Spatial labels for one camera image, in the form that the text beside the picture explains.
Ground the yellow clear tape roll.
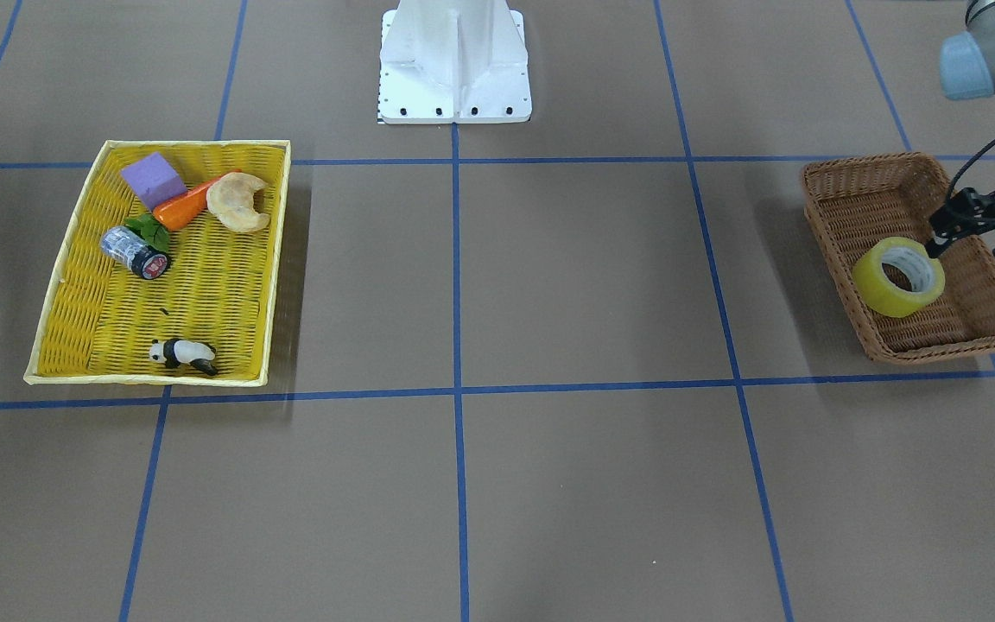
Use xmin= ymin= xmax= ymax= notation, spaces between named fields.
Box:
xmin=852 ymin=237 xmax=947 ymax=319

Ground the brown wicker basket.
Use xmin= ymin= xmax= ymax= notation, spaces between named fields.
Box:
xmin=801 ymin=152 xmax=995 ymax=364

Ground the yellow woven plastic basket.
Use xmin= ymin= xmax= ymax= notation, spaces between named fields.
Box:
xmin=24 ymin=139 xmax=292 ymax=387

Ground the toy croissant bread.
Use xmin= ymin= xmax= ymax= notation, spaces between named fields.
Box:
xmin=206 ymin=172 xmax=271 ymax=233

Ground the toy carrot with leaves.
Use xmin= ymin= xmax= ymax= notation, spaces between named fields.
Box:
xmin=124 ymin=175 xmax=225 ymax=252

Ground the panda figurine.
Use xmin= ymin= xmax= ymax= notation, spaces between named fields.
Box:
xmin=149 ymin=338 xmax=219 ymax=377

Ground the purple foam cube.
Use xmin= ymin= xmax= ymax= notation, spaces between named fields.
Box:
xmin=119 ymin=152 xmax=187 ymax=213

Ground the silver black battery can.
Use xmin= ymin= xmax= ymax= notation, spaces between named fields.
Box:
xmin=98 ymin=225 xmax=171 ymax=281

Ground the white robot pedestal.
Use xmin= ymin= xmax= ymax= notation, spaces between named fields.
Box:
xmin=377 ymin=1 xmax=533 ymax=125

